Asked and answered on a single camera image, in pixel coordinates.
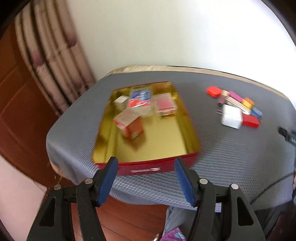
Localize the blue patterned small block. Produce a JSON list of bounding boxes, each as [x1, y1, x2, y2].
[[250, 107, 263, 119]]

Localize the orange yellow striped block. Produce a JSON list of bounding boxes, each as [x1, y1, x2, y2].
[[241, 98, 254, 109]]

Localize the white square charger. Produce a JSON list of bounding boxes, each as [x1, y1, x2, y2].
[[217, 104, 243, 129]]

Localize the magenta rectangular block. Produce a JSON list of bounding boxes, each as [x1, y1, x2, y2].
[[229, 91, 243, 102]]

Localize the clear case red cards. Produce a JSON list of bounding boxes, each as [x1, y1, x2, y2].
[[152, 93, 178, 116]]

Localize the red beige small carton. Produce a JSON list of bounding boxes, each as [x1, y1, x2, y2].
[[114, 108, 144, 141]]

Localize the small white pronged adapter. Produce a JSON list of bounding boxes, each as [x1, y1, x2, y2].
[[113, 95, 129, 111]]

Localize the blue red card pack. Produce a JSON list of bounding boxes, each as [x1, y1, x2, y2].
[[127, 88, 152, 117]]

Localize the flat red block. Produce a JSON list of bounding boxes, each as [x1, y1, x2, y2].
[[242, 114, 260, 128]]

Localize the grey textured table mat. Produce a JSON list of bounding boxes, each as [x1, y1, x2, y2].
[[46, 71, 295, 210]]

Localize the gold rectangular lighter box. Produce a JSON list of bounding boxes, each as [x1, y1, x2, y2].
[[225, 96, 251, 115]]

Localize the small brown beige block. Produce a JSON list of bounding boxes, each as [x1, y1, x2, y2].
[[217, 90, 229, 107]]

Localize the round red orange block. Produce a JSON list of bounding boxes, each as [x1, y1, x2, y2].
[[206, 86, 222, 98]]

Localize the red brown wooden door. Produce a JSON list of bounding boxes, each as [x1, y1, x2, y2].
[[1, 23, 72, 188]]

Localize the red gold metal tin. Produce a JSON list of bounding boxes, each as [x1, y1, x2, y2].
[[92, 81, 201, 176]]

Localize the beige patterned curtain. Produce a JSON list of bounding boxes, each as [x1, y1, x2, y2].
[[15, 1, 96, 115]]

